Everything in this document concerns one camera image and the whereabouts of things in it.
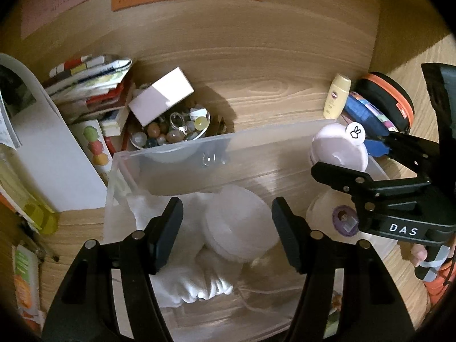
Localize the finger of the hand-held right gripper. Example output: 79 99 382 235
363 132 442 178
312 162 430 218

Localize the white cloth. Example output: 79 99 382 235
126 190 236 309

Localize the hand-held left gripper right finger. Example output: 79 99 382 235
271 197 416 342

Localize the stack of booklets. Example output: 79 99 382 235
43 54 138 138

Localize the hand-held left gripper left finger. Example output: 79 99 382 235
41 197 184 342

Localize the yellow-green bottle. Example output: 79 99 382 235
0 142 59 236

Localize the orange green tube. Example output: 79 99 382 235
12 244 43 328

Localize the black orange zip case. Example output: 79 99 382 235
356 72 416 134

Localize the pink paper note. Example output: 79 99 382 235
21 0 92 40

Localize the clear plastic storage box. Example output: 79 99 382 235
103 119 400 342

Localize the white jar with rabbit sticker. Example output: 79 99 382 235
308 123 369 173

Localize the pale yellow lotion bottle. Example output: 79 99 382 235
323 74 351 120

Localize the person's right hand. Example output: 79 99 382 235
410 246 428 267

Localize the round translucent white container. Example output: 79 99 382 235
201 185 280 260

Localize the glass bowl of beads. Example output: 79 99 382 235
129 105 212 154

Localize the wooden desktop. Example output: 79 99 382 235
36 53 456 342

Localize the blue pencil case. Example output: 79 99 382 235
342 91 400 157

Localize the fruit printed booklet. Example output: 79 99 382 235
71 119 115 186

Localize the white carton box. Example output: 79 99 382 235
127 66 195 127

